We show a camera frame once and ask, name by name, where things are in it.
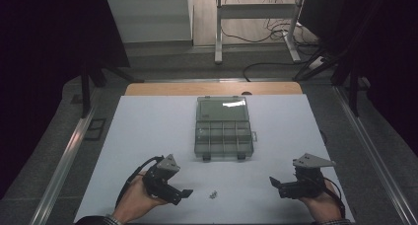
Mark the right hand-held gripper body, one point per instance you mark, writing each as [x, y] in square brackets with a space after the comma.
[305, 187]

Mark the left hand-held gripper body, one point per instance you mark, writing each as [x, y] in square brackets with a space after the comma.
[157, 182]

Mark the white desk frame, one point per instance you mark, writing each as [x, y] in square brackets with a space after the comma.
[256, 11]

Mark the aluminium rail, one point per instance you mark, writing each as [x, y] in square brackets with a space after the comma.
[65, 165]
[374, 152]

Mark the black tripod stand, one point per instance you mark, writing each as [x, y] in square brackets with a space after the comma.
[86, 90]
[353, 93]

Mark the white table sheet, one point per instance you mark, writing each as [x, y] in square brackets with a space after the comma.
[148, 136]

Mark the person's left hand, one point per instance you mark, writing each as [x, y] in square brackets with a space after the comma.
[136, 202]

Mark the black floor frame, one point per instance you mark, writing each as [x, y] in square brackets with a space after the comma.
[95, 129]

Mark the small silver screws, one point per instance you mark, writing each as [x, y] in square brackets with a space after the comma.
[213, 194]

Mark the person's right hand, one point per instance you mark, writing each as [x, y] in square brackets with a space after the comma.
[325, 207]

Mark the white cabinet panel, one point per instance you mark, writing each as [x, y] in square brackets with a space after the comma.
[151, 17]

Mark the white power strip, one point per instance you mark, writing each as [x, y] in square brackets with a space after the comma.
[316, 63]

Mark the clear grey compartment box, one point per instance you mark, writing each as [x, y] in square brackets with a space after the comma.
[217, 146]

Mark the dark curtain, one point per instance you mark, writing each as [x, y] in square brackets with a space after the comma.
[394, 54]
[39, 70]

